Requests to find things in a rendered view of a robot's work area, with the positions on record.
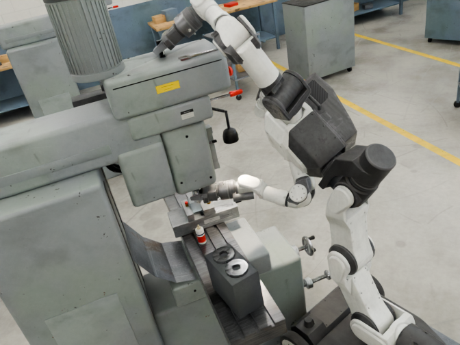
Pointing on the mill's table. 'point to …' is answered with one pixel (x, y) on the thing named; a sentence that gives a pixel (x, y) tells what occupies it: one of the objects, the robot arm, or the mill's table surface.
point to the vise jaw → (207, 209)
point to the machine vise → (185, 216)
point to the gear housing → (170, 118)
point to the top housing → (166, 79)
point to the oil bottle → (200, 235)
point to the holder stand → (235, 280)
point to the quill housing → (189, 157)
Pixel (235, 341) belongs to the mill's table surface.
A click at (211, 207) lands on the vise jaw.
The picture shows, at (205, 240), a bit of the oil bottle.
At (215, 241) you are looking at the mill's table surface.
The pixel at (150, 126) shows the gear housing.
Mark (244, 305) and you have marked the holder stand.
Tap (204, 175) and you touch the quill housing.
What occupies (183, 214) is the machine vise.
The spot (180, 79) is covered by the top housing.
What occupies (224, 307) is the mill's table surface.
